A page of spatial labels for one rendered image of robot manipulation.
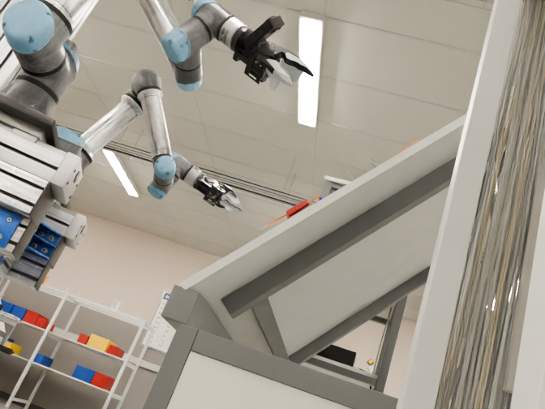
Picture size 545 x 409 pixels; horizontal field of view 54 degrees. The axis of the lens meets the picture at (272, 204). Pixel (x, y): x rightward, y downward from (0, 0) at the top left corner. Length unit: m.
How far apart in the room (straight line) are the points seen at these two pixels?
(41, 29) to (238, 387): 0.92
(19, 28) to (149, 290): 8.19
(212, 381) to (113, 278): 8.71
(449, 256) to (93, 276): 9.32
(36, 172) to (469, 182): 1.03
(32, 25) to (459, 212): 1.09
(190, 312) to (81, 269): 8.92
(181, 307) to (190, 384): 0.14
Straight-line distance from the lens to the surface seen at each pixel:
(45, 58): 1.46
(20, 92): 1.49
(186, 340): 1.01
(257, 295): 1.15
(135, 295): 9.45
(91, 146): 2.14
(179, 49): 1.38
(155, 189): 2.06
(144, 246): 9.72
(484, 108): 0.70
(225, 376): 0.98
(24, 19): 1.44
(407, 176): 1.21
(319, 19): 3.79
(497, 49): 0.76
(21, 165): 1.40
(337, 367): 2.22
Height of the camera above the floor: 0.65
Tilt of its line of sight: 24 degrees up
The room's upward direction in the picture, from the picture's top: 22 degrees clockwise
